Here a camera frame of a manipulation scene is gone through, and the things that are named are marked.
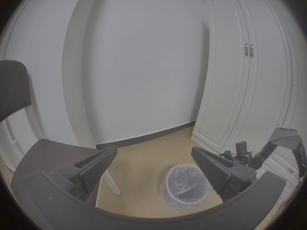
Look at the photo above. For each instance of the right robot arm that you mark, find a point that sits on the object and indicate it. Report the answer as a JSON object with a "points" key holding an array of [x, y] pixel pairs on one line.
{"points": [[285, 138]]}

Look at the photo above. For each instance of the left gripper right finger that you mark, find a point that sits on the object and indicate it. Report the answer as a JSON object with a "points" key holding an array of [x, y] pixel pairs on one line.
{"points": [[215, 174]]}

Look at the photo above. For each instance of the white wardrobe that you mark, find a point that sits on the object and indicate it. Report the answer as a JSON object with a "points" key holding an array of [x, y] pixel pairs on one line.
{"points": [[227, 80]]}

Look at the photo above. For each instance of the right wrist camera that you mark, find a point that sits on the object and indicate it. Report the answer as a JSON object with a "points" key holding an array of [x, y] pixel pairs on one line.
{"points": [[227, 155]]}

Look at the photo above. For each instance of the grey chair with white legs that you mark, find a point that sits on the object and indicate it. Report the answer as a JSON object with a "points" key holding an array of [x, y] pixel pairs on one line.
{"points": [[48, 152]]}

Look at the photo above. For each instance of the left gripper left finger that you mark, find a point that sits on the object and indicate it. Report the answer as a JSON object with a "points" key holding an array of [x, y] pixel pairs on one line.
{"points": [[93, 174]]}

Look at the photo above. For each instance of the white trash bin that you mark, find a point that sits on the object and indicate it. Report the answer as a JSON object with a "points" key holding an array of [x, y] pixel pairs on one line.
{"points": [[187, 200]]}

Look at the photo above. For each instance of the clear plastic bag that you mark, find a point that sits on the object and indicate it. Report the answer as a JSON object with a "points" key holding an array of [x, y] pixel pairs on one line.
{"points": [[182, 176]]}

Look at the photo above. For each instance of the white chest of drawers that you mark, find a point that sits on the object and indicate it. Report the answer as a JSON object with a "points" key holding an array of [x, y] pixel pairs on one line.
{"points": [[280, 169]]}

